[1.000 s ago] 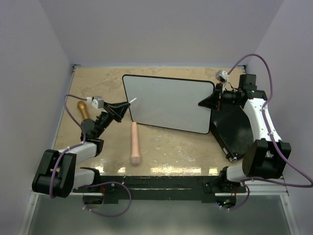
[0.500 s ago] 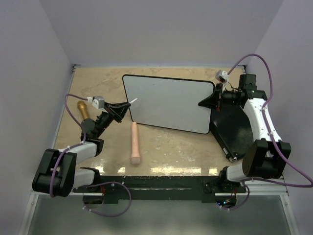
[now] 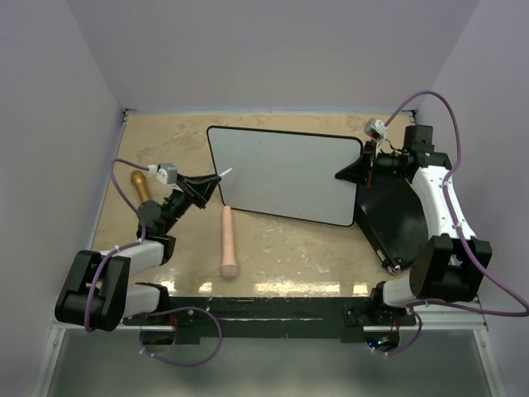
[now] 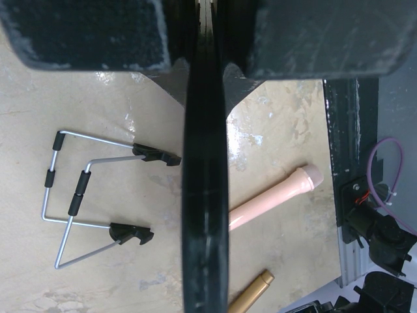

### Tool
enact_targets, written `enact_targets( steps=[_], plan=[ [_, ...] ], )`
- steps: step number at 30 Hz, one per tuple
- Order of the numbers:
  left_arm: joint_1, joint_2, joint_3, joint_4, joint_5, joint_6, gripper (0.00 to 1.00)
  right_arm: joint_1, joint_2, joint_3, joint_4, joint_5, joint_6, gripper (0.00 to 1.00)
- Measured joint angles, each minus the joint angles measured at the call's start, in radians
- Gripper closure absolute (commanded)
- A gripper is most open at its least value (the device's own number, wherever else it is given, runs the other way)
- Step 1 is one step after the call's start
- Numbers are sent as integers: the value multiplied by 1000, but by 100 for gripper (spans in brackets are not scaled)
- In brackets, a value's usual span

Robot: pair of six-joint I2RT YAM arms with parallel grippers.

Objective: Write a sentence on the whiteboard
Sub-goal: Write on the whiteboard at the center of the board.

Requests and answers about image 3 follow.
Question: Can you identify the black keyboard case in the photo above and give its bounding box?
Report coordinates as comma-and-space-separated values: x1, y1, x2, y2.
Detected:
355, 177, 428, 275

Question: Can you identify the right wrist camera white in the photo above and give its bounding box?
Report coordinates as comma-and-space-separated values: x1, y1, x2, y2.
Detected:
364, 118, 388, 142

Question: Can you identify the white whiteboard black frame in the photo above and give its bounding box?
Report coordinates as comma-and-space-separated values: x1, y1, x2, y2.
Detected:
207, 126, 363, 227

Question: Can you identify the gold toy microphone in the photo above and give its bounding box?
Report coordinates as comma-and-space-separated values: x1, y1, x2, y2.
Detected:
130, 170, 151, 204

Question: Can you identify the pink toy microphone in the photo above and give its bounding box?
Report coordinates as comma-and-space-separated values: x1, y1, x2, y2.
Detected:
221, 206, 238, 280

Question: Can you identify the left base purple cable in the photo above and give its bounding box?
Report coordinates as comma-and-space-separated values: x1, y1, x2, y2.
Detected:
139, 306, 224, 366

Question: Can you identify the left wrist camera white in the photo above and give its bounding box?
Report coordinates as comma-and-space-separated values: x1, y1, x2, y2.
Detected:
156, 163, 179, 185

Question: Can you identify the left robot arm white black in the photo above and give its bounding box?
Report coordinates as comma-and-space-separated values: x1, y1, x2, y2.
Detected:
55, 175, 222, 332

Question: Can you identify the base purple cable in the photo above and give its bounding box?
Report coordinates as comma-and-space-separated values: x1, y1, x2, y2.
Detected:
139, 306, 224, 366
369, 305, 422, 356

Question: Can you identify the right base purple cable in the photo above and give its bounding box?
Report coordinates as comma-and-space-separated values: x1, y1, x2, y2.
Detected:
369, 305, 422, 356

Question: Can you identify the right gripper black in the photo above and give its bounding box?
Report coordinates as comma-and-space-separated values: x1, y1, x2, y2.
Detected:
336, 140, 407, 189

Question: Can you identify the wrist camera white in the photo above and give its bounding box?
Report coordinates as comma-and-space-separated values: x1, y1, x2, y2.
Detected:
156, 163, 179, 185
364, 118, 388, 142

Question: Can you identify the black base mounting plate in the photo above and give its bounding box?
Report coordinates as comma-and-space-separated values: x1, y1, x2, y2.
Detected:
125, 297, 416, 344

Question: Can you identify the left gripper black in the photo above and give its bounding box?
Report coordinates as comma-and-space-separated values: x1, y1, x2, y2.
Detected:
161, 174, 221, 234

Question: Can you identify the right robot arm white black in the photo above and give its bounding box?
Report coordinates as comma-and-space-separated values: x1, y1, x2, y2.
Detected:
335, 118, 492, 325

